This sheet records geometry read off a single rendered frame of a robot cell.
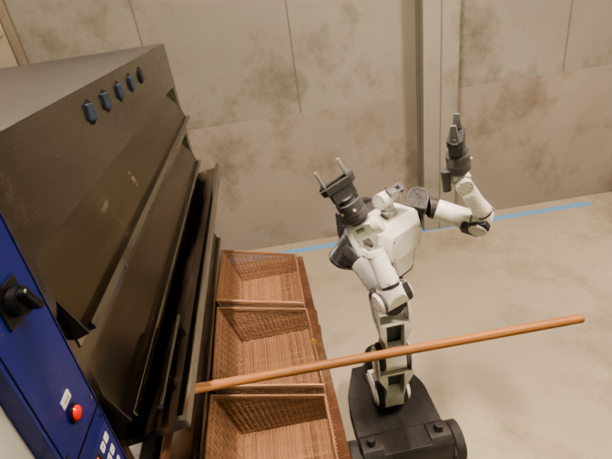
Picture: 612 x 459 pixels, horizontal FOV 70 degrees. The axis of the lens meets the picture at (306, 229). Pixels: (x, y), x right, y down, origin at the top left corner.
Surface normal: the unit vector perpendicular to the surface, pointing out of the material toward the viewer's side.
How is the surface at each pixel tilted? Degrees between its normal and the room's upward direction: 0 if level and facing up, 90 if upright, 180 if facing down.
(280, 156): 90
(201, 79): 90
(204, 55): 90
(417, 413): 0
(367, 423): 0
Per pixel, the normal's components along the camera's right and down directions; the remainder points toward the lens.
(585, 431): -0.13, -0.87
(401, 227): 0.39, -0.43
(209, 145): 0.09, 0.46
